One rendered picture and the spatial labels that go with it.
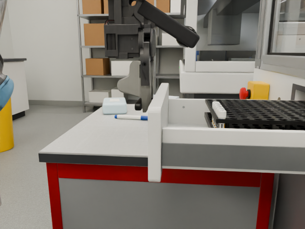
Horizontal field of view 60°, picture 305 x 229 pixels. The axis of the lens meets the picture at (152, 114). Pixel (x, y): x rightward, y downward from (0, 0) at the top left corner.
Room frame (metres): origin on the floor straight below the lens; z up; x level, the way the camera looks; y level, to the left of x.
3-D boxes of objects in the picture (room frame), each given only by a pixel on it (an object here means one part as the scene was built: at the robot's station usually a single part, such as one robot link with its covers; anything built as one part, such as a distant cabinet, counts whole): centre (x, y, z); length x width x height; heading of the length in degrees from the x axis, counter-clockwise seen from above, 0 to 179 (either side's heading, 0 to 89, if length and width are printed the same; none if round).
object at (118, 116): (0.93, 0.07, 0.77); 0.14 x 0.02 x 0.02; 79
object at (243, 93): (0.79, -0.28, 0.88); 0.04 x 0.03 x 0.04; 174
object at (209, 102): (0.47, -0.11, 0.90); 0.18 x 0.02 x 0.01; 174
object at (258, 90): (0.79, -0.31, 0.88); 0.07 x 0.05 x 0.07; 174
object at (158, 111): (0.48, -0.02, 0.87); 0.29 x 0.02 x 0.11; 174
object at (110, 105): (1.08, 0.16, 0.78); 0.15 x 0.10 x 0.04; 8
